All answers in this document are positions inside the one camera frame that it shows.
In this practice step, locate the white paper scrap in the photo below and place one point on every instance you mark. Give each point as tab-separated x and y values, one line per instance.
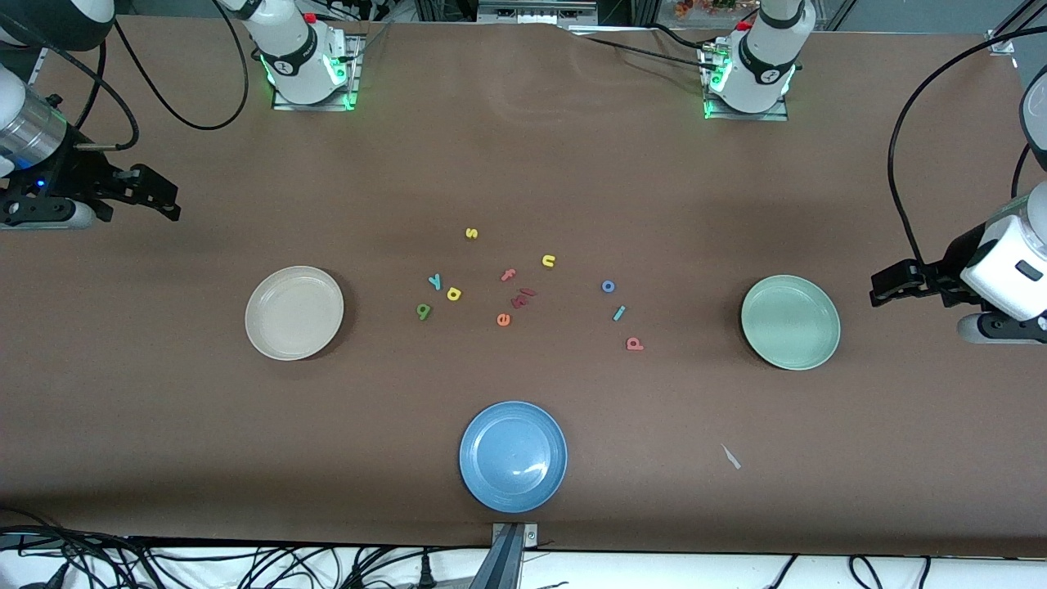
730	456

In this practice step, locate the blue ceramic plate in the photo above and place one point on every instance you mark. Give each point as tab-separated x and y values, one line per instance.
513	456

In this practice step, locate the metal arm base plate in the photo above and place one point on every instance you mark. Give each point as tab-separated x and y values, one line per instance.
781	114
348	94

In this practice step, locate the aluminium corner profile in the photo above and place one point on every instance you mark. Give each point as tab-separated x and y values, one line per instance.
1002	41

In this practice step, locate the orange dried flowers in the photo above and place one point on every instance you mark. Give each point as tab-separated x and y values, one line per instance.
695	8

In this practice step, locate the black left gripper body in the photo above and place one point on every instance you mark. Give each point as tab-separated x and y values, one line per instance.
951	263

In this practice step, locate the pale green ceramic plate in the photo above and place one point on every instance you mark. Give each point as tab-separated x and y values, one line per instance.
790	322

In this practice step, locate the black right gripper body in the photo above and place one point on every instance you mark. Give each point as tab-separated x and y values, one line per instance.
72	173

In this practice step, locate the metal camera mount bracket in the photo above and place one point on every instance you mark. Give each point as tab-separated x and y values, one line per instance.
509	564

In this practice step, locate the aluminium frame equipment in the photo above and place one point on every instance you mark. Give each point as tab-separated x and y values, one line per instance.
532	10

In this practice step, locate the light beige ceramic plate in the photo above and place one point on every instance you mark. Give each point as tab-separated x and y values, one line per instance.
294	313

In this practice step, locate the brown paper table cover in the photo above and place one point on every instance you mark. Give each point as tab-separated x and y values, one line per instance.
523	164

